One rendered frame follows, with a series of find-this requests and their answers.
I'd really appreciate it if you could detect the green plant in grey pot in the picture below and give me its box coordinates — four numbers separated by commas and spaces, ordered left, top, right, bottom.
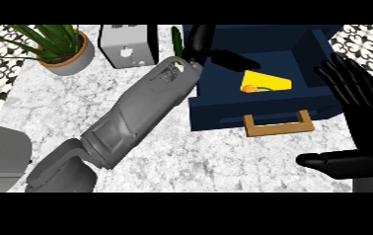
0, 24, 96, 77

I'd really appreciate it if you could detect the navy blue drawer box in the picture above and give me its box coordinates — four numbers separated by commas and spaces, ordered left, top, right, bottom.
183, 24, 344, 99

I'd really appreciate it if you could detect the grey rounded appliance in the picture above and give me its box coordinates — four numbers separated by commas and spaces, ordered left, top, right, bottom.
0, 126, 36, 193

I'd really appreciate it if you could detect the grey toaster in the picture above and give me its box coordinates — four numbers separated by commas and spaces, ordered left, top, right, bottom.
98, 24, 161, 70

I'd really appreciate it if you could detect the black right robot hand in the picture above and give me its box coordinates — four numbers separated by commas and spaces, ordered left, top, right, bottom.
295, 52, 373, 181

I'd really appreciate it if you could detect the yellow box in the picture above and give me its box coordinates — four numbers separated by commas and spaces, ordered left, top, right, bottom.
239, 69, 295, 95

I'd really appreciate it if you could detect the wooden drawer handle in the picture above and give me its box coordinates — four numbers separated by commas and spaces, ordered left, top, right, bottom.
242, 109, 316, 138

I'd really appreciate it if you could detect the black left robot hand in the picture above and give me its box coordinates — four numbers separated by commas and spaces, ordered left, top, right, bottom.
182, 24, 263, 73

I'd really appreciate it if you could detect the navy blue drawer front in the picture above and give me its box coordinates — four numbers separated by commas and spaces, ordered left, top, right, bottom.
186, 86, 344, 132

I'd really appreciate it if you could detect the dark green cup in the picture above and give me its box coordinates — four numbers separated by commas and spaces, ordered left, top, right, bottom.
170, 26, 186, 59

